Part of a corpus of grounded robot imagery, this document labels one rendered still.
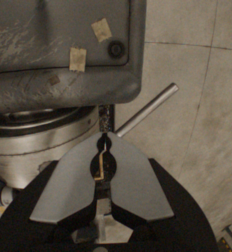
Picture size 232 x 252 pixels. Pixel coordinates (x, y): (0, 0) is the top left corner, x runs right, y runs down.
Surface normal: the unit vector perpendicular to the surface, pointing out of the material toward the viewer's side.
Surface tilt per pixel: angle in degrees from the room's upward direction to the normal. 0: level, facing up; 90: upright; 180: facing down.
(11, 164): 8
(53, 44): 0
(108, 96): 34
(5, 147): 6
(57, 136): 24
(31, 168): 5
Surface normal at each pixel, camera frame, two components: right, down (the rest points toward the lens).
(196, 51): 0.22, 0.47
